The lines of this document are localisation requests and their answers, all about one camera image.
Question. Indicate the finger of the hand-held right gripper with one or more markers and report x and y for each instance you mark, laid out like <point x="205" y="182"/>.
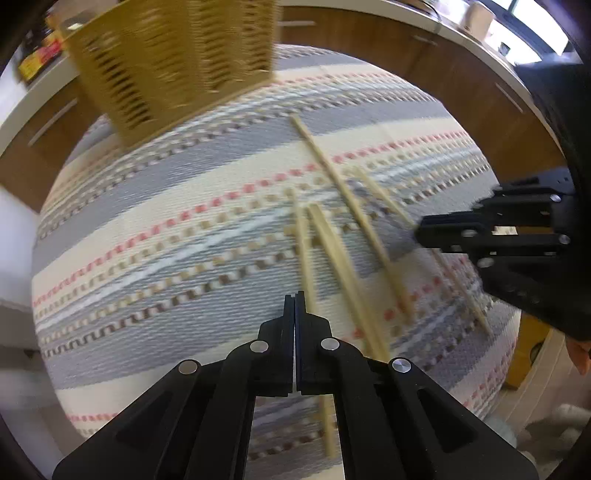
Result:
<point x="526" y="203"/>
<point x="461" y="237"/>

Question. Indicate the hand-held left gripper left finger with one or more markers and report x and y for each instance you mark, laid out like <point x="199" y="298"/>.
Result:
<point x="277" y="350"/>

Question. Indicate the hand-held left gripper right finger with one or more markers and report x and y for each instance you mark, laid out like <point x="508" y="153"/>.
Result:
<point x="314" y="350"/>

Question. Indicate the wooden chopstick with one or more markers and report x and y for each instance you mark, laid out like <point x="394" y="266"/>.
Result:
<point x="342" y="277"/>
<point x="353" y="277"/>
<point x="339" y="184"/>
<point x="302" y="240"/>
<point x="383" y="194"/>

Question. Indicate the yellow plastic utensil basket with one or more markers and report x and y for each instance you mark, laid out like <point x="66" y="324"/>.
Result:
<point x="175" y="60"/>

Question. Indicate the yellow box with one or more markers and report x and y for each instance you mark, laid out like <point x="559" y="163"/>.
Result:
<point x="531" y="350"/>

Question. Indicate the striped woven table mat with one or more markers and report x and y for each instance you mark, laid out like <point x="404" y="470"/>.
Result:
<point x="161" y="240"/>

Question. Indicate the cream electric kettle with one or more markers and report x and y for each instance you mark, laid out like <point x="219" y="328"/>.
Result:
<point x="478" y="16"/>

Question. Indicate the wooden drawer cabinet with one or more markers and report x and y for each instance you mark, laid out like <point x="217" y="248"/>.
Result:
<point x="41" y="152"/>

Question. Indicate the yellow label sauce bottle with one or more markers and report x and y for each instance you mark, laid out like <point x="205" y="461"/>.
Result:
<point x="34" y="62"/>

